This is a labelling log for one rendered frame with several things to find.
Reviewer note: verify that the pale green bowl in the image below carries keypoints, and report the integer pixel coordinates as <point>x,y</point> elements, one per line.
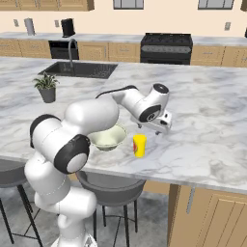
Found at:
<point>109,139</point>

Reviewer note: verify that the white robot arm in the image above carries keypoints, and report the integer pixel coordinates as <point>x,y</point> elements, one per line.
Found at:
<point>87,117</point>

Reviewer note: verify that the black stove oven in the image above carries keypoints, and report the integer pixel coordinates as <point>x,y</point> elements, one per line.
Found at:
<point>166,48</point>

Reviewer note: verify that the grey curved tap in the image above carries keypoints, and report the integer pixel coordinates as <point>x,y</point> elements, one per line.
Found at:
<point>71,53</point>

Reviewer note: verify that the dark framed window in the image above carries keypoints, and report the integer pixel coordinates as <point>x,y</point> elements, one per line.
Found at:
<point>215,4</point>
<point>128,4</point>

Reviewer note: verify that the black dishwasher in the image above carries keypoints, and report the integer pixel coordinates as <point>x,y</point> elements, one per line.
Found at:
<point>63,49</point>

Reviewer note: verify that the wooden island cabinet door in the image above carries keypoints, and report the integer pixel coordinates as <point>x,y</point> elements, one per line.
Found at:
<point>218,220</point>

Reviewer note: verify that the yellow cup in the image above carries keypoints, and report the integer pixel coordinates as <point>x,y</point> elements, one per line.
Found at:
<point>139,145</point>

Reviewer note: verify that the grey cylinder canister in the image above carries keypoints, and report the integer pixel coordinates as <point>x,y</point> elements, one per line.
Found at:
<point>29,26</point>

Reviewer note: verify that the wooden wall cabinet run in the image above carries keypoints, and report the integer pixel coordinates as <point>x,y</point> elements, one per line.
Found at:
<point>46,5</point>

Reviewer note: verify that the black sink basin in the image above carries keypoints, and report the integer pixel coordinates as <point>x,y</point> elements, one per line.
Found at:
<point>78,69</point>

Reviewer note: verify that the black coffee machine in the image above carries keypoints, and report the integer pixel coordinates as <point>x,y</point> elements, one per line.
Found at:
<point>68,27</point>

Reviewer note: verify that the grey bar stool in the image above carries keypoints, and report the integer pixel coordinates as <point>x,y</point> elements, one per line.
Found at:
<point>111,196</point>
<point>16,196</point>

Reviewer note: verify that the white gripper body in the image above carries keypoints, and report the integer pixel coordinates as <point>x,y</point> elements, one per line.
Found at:
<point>151,123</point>

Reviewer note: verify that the potted green plant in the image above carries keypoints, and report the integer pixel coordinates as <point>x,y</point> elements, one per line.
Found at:
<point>47,87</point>

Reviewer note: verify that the wooden base cabinet run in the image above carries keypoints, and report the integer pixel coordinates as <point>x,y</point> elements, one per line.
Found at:
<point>109,51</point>

